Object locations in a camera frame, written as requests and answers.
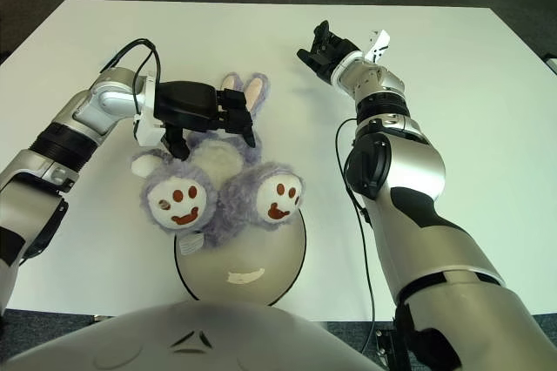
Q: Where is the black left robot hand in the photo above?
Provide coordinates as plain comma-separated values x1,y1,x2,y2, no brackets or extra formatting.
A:
154,80,258,162

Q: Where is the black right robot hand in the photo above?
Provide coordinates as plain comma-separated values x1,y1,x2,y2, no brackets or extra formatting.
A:
297,20,363,85

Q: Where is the purple plush rabbit doll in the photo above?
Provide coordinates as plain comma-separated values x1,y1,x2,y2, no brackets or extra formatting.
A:
131,72,306,258

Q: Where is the white plate with black rim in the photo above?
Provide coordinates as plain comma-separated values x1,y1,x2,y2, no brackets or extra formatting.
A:
172,208,308,307

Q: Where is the grey robot torso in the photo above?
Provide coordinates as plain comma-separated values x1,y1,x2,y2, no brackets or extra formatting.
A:
0,300,393,371

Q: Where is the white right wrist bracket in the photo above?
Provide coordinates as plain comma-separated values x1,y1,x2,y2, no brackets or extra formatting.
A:
363,30,391,64

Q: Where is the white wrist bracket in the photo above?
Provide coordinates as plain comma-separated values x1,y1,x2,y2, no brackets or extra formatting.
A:
131,76,170,147
363,30,391,64

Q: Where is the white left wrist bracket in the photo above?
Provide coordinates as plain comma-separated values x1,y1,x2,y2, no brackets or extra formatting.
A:
131,76,170,147

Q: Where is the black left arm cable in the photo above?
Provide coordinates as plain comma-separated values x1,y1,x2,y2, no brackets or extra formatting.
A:
98,38,163,118

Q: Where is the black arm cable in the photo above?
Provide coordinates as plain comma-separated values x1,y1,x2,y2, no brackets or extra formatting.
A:
334,117,380,357
98,38,163,118

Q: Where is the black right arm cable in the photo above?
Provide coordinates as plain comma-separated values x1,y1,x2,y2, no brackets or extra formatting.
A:
334,117,380,357

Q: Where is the black bracket under table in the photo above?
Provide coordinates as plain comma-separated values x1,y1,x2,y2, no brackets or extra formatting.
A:
374,327,396,371

